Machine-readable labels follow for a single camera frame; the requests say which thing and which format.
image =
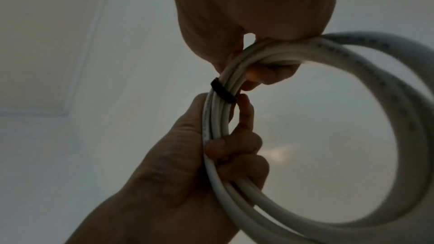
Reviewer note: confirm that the person's right hand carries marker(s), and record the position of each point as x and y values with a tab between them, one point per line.
254	4

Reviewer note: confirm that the person's left hand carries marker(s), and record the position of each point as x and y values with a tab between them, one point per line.
169	178

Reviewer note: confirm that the black zip tie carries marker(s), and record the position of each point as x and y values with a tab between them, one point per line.
222	91

